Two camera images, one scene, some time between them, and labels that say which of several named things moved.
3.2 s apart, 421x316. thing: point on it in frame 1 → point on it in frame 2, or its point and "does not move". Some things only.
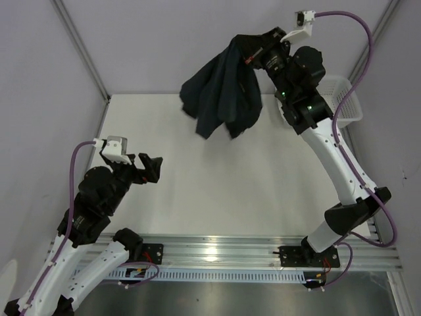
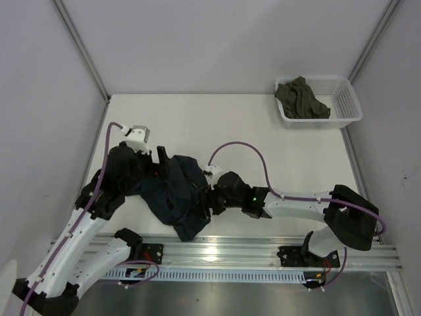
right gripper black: x=271 y=41 → x=207 y=200
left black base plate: x=152 y=253 does not move
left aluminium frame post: x=82 y=47 does not move
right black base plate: x=306 y=256 does not move
